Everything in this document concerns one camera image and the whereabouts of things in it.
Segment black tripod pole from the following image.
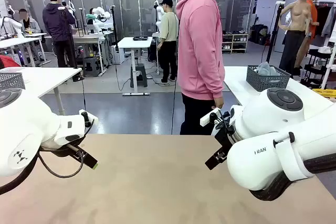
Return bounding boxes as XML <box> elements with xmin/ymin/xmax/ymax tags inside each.
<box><xmin>59</xmin><ymin>2</ymin><xmax>85</xmax><ymax>82</ymax></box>

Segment thick black right arm hose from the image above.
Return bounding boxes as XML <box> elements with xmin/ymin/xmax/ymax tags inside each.
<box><xmin>249</xmin><ymin>153</ymin><xmax>336</xmax><ymax>201</ymax></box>

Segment red garment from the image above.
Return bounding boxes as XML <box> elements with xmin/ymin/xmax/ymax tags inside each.
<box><xmin>0</xmin><ymin>55</ymin><xmax>22</xmax><ymax>68</ymax></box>

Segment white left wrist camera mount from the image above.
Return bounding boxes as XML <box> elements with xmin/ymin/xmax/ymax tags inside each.
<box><xmin>78</xmin><ymin>109</ymin><xmax>99</xmax><ymax>128</ymax></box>

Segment bare beige mannequin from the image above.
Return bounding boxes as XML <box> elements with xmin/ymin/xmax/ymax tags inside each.
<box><xmin>278</xmin><ymin>0</ymin><xmax>313</xmax><ymax>76</ymax></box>

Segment thick black arm hose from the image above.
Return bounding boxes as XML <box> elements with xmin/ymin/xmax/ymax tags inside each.
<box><xmin>0</xmin><ymin>153</ymin><xmax>40</xmax><ymax>196</ymax></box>
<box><xmin>249</xmin><ymin>153</ymin><xmax>336</xmax><ymax>201</ymax></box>

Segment seated person grey jacket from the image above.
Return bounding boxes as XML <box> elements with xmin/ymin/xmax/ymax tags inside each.
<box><xmin>18</xmin><ymin>8</ymin><xmax>42</xmax><ymax>35</ymax></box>

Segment thick black left arm hose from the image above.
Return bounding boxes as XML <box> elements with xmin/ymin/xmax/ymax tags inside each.
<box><xmin>0</xmin><ymin>153</ymin><xmax>40</xmax><ymax>196</ymax></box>

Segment black tripod with white top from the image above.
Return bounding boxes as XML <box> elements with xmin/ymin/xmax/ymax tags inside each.
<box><xmin>266</xmin><ymin>1</ymin><xmax>286</xmax><ymax>63</ymax></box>

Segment thin black left wrist cable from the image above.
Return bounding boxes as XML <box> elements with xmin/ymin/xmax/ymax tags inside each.
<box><xmin>38</xmin><ymin>119</ymin><xmax>96</xmax><ymax>179</ymax></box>

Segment mannequin in orange shirt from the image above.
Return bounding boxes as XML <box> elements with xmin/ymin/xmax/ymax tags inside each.
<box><xmin>293</xmin><ymin>0</ymin><xmax>320</xmax><ymax>69</ymax></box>

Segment thin black floor cable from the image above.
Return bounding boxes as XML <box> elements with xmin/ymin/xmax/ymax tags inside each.
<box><xmin>78</xmin><ymin>76</ymin><xmax>87</xmax><ymax>111</ymax></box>

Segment grey step stool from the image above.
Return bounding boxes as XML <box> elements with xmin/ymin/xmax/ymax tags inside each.
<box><xmin>82</xmin><ymin>56</ymin><xmax>102</xmax><ymax>78</ymax></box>

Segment person in beige shirt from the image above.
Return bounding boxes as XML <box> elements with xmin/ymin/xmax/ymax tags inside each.
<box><xmin>156</xmin><ymin>0</ymin><xmax>180</xmax><ymax>83</ymax></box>

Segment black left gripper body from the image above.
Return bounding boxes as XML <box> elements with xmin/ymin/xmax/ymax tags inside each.
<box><xmin>62</xmin><ymin>143</ymin><xmax>89</xmax><ymax>161</ymax></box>

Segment person's right forearm pink sleeve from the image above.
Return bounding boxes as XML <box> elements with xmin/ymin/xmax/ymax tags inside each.
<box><xmin>206</xmin><ymin>69</ymin><xmax>226</xmax><ymax>101</ymax></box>

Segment crumpled blue grey towel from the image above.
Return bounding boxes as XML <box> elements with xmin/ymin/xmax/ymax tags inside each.
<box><xmin>256</xmin><ymin>61</ymin><xmax>284</xmax><ymax>76</ymax></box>

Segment black shelf cart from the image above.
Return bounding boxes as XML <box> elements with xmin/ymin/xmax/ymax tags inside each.
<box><xmin>300</xmin><ymin>48</ymin><xmax>336</xmax><ymax>90</ymax></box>

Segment yellow crate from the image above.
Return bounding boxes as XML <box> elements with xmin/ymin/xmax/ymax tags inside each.
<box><xmin>312</xmin><ymin>88</ymin><xmax>336</xmax><ymax>102</ymax></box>

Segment white side table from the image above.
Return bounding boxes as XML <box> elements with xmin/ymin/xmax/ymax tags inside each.
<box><xmin>223</xmin><ymin>66</ymin><xmax>336</xmax><ymax>120</ymax></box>
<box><xmin>0</xmin><ymin>67</ymin><xmax>82</xmax><ymax>116</ymax></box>

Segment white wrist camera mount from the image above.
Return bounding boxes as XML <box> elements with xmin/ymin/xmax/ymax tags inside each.
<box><xmin>199</xmin><ymin>108</ymin><xmax>223</xmax><ymax>137</ymax></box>
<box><xmin>78</xmin><ymin>109</ymin><xmax>99</xmax><ymax>128</ymax></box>

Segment black bags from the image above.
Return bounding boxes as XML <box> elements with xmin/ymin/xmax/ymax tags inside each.
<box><xmin>250</xmin><ymin>24</ymin><xmax>269</xmax><ymax>46</ymax></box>

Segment light grey plastic basket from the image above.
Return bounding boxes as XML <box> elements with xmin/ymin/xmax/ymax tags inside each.
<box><xmin>0</xmin><ymin>72</ymin><xmax>26</xmax><ymax>90</ymax></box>

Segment person in pink hoodie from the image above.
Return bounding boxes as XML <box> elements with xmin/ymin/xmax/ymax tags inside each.
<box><xmin>175</xmin><ymin>0</ymin><xmax>237</xmax><ymax>135</ymax></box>

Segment black pole stand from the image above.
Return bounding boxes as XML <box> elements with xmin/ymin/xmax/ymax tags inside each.
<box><xmin>110</xmin><ymin>5</ymin><xmax>120</xmax><ymax>53</ymax></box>

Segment white workbench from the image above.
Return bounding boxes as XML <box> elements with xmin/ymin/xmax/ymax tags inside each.
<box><xmin>72</xmin><ymin>31</ymin><xmax>114</xmax><ymax>74</ymax></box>

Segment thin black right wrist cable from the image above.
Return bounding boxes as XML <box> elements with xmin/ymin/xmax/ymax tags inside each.
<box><xmin>214</xmin><ymin>111</ymin><xmax>236</xmax><ymax>137</ymax></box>

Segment man in dark jacket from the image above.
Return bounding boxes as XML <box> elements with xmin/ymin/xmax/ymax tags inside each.
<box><xmin>42</xmin><ymin>0</ymin><xmax>77</xmax><ymax>69</ymax></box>

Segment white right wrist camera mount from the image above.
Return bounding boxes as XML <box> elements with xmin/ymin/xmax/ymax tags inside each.
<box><xmin>199</xmin><ymin>108</ymin><xmax>223</xmax><ymax>137</ymax></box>

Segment long white table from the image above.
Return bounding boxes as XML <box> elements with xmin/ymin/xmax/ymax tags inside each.
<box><xmin>0</xmin><ymin>37</ymin><xmax>52</xmax><ymax>67</ymax></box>

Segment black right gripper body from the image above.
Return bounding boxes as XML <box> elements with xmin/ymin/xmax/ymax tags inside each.
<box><xmin>214</xmin><ymin>126</ymin><xmax>237</xmax><ymax>157</ymax></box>

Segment white shoe rack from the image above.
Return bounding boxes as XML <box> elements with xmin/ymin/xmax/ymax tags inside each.
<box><xmin>222</xmin><ymin>34</ymin><xmax>249</xmax><ymax>54</ymax></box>

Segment black dangling cable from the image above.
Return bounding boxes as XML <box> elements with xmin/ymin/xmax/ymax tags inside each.
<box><xmin>171</xmin><ymin>77</ymin><xmax>180</xmax><ymax>135</ymax></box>

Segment clothes rack with garments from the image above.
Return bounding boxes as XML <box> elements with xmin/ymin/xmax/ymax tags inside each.
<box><xmin>313</xmin><ymin>1</ymin><xmax>336</xmax><ymax>38</ymax></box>

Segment white standing desk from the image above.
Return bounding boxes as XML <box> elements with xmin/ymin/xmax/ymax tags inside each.
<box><xmin>117</xmin><ymin>37</ymin><xmax>153</xmax><ymax>96</ymax></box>

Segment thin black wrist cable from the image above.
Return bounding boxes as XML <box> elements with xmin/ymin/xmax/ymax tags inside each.
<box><xmin>214</xmin><ymin>111</ymin><xmax>236</xmax><ymax>137</ymax></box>
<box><xmin>38</xmin><ymin>119</ymin><xmax>96</xmax><ymax>179</ymax></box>

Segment dark grey plastic basket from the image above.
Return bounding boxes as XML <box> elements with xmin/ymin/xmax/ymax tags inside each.
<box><xmin>246</xmin><ymin>65</ymin><xmax>291</xmax><ymax>92</ymax></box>

